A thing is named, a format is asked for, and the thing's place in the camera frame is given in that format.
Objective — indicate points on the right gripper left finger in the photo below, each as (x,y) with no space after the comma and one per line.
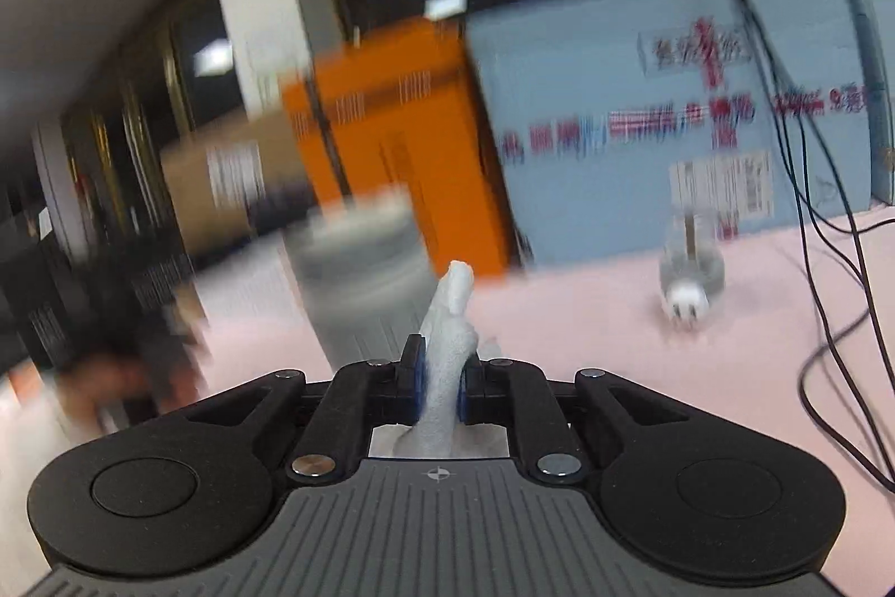
(337,418)

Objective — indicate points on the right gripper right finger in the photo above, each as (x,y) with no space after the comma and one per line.
(517,396)

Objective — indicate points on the white paper towel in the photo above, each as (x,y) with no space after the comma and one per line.
(450,340)

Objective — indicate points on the grey white lidded container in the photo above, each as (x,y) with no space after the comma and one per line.
(364,275)

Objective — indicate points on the clear plug-in night light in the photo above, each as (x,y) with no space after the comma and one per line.
(692,269)

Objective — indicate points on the brown cardboard box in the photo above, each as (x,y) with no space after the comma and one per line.
(221,176)

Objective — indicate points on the light blue cardboard box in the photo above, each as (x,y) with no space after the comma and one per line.
(611,115)

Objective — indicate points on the orange MIUZI box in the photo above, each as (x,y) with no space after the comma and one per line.
(404,109)

